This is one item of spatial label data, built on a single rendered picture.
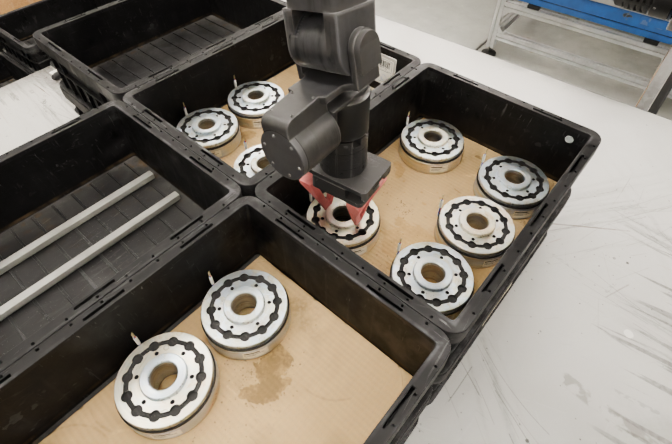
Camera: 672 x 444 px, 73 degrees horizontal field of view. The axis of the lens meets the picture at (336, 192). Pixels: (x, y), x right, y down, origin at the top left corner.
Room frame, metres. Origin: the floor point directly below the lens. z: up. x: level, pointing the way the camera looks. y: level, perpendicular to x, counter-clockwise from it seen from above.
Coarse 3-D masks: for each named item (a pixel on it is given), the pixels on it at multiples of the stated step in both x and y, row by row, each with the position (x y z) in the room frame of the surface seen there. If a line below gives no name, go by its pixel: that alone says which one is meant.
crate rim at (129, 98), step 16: (256, 32) 0.78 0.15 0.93; (224, 48) 0.72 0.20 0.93; (384, 48) 0.72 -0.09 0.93; (192, 64) 0.67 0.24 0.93; (416, 64) 0.67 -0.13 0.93; (160, 80) 0.62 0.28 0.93; (128, 96) 0.58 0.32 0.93; (144, 112) 0.54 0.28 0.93; (160, 128) 0.51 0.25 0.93; (176, 128) 0.50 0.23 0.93; (192, 144) 0.47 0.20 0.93; (208, 160) 0.44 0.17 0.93; (240, 176) 0.41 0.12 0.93; (256, 176) 0.41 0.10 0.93
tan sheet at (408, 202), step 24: (408, 168) 0.53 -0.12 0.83; (456, 168) 0.53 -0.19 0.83; (384, 192) 0.47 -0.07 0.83; (408, 192) 0.47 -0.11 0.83; (432, 192) 0.47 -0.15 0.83; (456, 192) 0.47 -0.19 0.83; (384, 216) 0.42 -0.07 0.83; (408, 216) 0.42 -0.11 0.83; (432, 216) 0.42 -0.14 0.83; (384, 240) 0.38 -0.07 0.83; (408, 240) 0.38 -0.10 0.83; (432, 240) 0.38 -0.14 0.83; (384, 264) 0.34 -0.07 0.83
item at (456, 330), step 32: (384, 96) 0.58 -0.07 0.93; (512, 96) 0.58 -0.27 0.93; (576, 128) 0.50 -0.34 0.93; (576, 160) 0.44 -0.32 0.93; (256, 192) 0.38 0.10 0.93; (544, 224) 0.35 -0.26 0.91; (352, 256) 0.29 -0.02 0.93; (512, 256) 0.29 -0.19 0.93; (384, 288) 0.25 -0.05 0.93; (480, 288) 0.25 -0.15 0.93; (448, 320) 0.21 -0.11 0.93
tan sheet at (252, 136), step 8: (288, 72) 0.80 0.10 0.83; (296, 72) 0.80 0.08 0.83; (272, 80) 0.78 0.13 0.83; (280, 80) 0.78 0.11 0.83; (288, 80) 0.78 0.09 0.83; (296, 80) 0.78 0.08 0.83; (240, 128) 0.63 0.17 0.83; (248, 128) 0.63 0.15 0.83; (248, 136) 0.60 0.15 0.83; (256, 136) 0.60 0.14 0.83; (240, 144) 0.58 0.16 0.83; (248, 144) 0.58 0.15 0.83; (256, 144) 0.58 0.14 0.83; (232, 152) 0.56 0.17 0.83; (240, 152) 0.56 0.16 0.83; (224, 160) 0.54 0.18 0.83; (232, 160) 0.54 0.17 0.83
